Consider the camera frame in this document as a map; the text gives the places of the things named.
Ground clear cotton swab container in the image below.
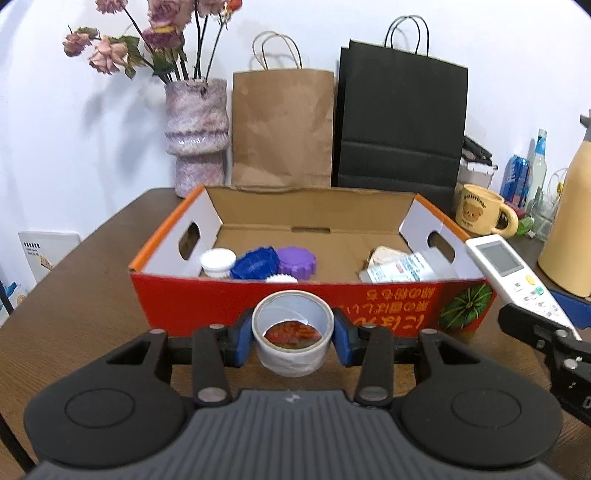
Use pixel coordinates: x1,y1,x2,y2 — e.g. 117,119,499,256
359,251,458,283

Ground black paper bag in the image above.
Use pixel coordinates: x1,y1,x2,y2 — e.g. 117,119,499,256
331,15,469,217

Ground clear bottle blue cap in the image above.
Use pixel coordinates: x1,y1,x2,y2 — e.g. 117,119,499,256
526,128,549,217

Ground yellow thermos jug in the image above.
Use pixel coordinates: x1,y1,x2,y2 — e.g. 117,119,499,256
537,109,591,298

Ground white tape roll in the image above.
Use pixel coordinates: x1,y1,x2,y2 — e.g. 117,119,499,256
252,290,334,378

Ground blue and white pack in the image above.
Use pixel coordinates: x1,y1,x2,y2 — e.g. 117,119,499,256
0,279,28,324

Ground white remote control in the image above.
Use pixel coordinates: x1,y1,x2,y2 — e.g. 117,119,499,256
464,234,583,342

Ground white plastic bottle cap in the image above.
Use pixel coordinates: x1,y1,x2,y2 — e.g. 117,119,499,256
199,248,237,278

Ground brown paper bag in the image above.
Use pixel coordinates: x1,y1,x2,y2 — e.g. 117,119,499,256
231,31,335,189

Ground yellow bear mug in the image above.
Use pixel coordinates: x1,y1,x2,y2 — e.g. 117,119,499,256
455,184,520,239

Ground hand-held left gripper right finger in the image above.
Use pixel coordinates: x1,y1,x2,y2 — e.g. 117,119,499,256
331,308,477,409

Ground white cables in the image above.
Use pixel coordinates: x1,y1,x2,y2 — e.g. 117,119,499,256
546,168,568,197

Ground blue drink can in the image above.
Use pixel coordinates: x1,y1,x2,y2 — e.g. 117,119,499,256
500,155,531,208

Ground blue ribbed lid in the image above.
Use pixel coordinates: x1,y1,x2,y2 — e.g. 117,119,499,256
230,248,280,281

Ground red cardboard box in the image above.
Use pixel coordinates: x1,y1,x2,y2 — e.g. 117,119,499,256
128,185,497,340

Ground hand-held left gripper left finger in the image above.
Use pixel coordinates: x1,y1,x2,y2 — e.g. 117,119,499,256
104,308,254,409

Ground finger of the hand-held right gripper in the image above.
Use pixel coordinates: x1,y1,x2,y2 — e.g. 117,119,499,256
498,302,585,356
549,288,591,329

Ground white booklet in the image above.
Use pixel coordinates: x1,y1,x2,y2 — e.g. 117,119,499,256
18,231,81,284

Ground clear container black clip lid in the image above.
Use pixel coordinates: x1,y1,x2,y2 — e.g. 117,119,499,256
457,135,498,188

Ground dried pink flowers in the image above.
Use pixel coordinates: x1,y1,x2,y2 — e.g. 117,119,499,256
62,0,243,85

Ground purple speckled vase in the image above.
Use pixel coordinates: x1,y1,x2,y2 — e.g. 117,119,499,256
165,78,230,198

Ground purple ribbed lid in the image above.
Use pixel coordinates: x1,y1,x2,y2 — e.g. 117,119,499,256
276,246,318,280

